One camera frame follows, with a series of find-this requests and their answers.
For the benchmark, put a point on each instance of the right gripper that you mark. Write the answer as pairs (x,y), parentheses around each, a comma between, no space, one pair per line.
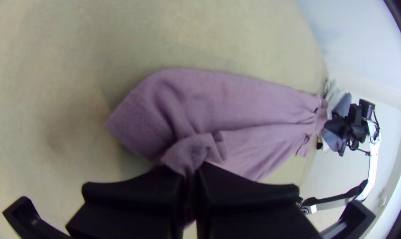
(342,127)

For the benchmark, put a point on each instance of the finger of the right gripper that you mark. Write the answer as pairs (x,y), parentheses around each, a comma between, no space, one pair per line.
(253,209)

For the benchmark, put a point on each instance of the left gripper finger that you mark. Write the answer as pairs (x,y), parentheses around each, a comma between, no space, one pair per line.
(130,205)

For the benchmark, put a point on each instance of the pink t-shirt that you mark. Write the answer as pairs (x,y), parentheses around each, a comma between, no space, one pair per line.
(220,113)

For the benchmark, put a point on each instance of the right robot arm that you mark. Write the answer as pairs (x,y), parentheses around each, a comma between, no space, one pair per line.
(373,166)

